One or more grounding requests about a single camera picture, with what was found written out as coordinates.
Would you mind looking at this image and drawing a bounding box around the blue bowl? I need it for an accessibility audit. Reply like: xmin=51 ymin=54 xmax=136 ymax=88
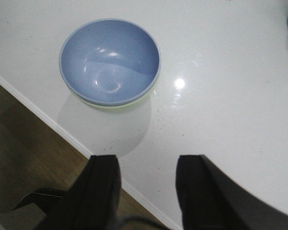
xmin=59 ymin=19 xmax=161 ymax=106

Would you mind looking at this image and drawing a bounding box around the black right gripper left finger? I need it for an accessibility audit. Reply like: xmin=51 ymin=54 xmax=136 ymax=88
xmin=36 ymin=155 xmax=121 ymax=230

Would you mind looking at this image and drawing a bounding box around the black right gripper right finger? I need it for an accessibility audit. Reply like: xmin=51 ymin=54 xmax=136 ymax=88
xmin=176 ymin=155 xmax=288 ymax=230

